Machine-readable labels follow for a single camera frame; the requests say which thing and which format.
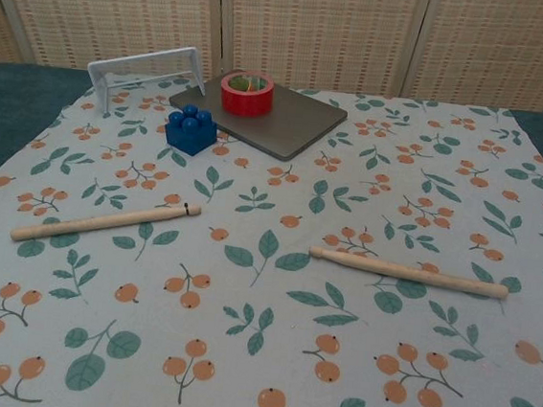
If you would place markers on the wooden stick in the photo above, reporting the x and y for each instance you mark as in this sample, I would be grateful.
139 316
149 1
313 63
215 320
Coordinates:
409 272
106 220

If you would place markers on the grey flat board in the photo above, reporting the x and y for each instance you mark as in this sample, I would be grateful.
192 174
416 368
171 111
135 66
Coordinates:
284 123

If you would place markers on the floral fruit print tablecloth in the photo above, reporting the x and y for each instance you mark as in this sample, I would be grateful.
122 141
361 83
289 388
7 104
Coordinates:
261 308

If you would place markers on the red tape roll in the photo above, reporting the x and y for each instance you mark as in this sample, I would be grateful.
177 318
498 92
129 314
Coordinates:
246 100

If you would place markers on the blue toy building block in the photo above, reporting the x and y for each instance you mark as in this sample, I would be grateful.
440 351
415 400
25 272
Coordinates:
191 131

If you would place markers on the woven bamboo folding screen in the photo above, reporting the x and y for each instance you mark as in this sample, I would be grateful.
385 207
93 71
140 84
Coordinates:
317 30

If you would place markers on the white miniature goal frame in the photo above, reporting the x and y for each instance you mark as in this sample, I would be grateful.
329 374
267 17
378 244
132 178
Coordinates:
121 66

